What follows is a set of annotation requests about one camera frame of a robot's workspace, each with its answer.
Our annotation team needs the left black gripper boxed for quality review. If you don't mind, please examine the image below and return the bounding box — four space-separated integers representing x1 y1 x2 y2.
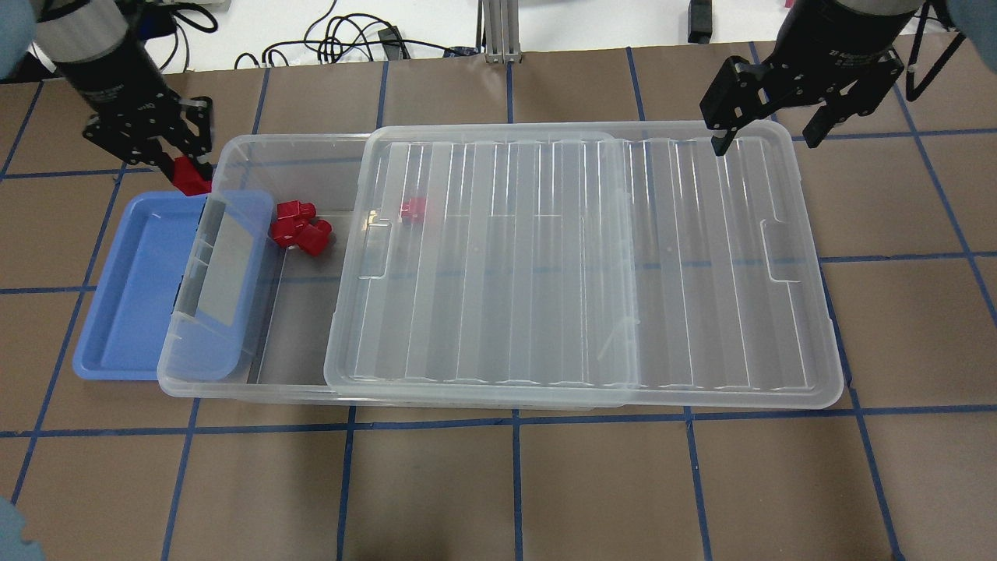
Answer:
59 43 213 187

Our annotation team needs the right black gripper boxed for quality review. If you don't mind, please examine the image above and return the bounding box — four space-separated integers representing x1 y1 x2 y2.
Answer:
700 1 923 157

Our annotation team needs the red block carried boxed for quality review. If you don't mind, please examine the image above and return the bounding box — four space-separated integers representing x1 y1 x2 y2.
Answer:
171 156 213 196

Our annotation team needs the clear plastic box lid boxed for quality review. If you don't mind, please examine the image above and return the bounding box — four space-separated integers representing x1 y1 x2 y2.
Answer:
324 121 844 409

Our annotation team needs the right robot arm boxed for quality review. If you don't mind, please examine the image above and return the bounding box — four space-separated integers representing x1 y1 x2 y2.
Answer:
700 1 995 157

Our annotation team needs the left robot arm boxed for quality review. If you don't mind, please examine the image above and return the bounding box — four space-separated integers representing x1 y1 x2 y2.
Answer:
2 1 213 196

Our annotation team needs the red block pile upper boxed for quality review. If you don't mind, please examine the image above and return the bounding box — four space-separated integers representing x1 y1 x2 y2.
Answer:
270 199 317 249

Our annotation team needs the red block pile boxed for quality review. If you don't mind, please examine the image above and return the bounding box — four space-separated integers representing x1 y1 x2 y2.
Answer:
295 220 335 258
270 199 317 249

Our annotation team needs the blue plastic tray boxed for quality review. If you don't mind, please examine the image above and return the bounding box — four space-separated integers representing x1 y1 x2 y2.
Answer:
72 189 277 383

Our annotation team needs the red block pile lower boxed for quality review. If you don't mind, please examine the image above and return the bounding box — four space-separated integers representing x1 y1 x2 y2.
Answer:
295 220 335 258

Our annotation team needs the clear plastic storage box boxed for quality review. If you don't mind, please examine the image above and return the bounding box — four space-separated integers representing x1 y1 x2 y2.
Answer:
157 132 632 408

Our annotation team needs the red block lone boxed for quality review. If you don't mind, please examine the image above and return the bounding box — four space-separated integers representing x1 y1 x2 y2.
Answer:
400 196 428 224

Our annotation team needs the black power adapter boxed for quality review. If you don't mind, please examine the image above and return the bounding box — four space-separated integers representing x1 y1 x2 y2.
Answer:
687 0 713 44

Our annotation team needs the aluminium frame post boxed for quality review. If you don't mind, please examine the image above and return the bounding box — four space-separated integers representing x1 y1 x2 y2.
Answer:
477 1 523 64

